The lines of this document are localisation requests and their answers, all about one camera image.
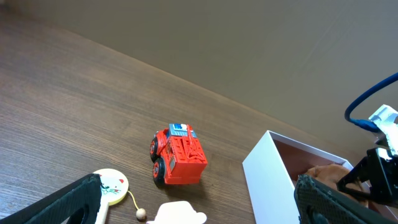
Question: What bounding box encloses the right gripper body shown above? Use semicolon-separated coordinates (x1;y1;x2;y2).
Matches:
367;148;397;205

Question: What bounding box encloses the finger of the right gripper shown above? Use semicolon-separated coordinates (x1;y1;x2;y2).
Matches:
337;156;377;202

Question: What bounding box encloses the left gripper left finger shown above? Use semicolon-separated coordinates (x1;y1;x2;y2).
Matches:
1;174;102;224

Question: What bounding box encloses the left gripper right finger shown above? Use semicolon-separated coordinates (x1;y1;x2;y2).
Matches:
294;175;395;224

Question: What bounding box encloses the brown capybara plush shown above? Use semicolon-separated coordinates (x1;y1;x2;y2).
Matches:
304;164;369;208

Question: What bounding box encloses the yellow wooden rattle drum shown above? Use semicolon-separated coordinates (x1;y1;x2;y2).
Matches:
94;169;147;224

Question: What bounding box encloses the white cardboard box pink inside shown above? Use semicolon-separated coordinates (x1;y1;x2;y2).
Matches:
243;131;397;223

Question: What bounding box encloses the white duck plush pink hat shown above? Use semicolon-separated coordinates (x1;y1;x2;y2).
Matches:
146;201;207;224

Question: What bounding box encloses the red toy fire truck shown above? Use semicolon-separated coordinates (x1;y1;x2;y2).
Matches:
150;123;208;185

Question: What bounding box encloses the right blue cable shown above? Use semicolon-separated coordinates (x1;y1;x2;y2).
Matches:
344;72;398;133

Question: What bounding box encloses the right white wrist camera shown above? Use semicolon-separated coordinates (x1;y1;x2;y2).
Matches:
369;105;397;157

